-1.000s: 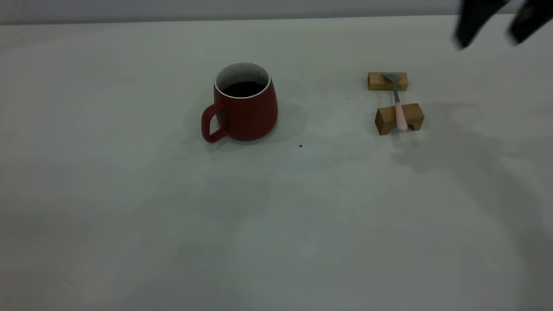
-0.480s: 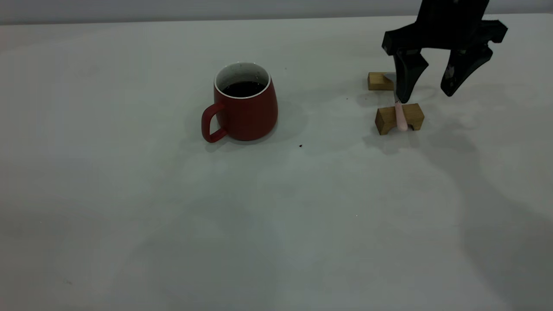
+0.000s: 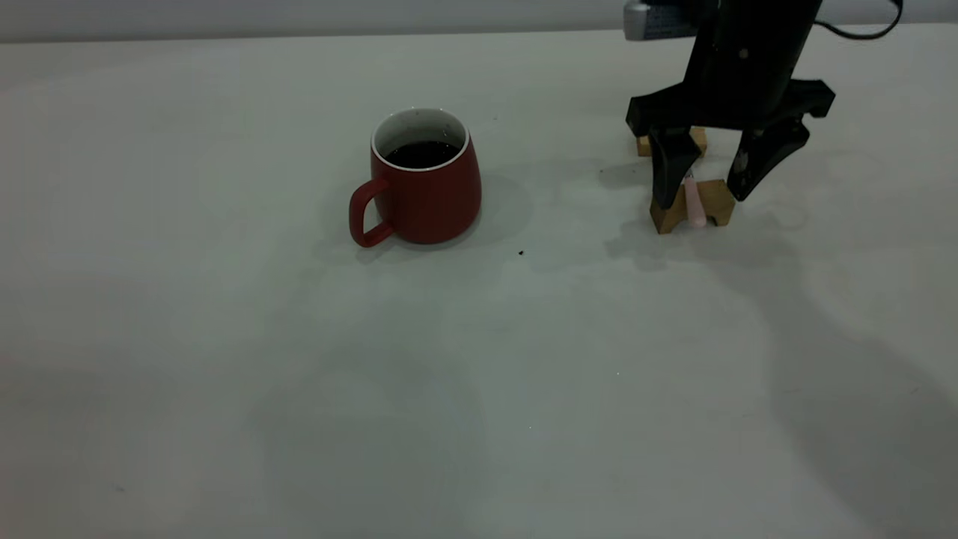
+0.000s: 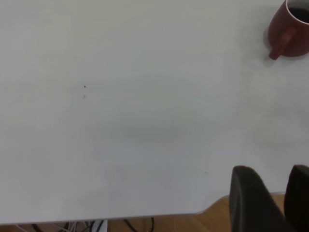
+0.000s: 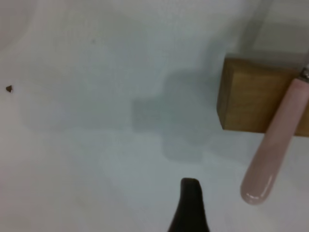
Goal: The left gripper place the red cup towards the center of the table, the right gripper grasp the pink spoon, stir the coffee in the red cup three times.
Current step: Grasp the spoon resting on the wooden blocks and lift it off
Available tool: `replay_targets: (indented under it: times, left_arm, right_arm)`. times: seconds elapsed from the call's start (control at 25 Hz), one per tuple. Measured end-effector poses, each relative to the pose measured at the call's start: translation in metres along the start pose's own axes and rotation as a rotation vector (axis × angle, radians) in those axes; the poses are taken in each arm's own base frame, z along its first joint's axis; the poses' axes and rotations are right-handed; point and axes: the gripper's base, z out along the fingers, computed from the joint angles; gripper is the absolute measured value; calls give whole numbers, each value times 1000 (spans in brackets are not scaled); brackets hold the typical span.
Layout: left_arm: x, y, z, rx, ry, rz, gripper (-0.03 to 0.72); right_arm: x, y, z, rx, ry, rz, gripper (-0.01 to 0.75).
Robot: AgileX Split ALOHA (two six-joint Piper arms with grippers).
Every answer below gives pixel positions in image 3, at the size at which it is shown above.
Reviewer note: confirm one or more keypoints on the flat rectangular wooden block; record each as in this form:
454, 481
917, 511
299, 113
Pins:
698, 142

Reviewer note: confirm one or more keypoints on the arch shaped wooden block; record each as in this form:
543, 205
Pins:
715, 198

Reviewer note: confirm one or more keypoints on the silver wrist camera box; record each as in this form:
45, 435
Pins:
655, 19

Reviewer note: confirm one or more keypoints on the red ceramic mug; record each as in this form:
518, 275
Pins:
434, 202

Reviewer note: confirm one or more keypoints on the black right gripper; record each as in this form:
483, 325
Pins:
741, 67

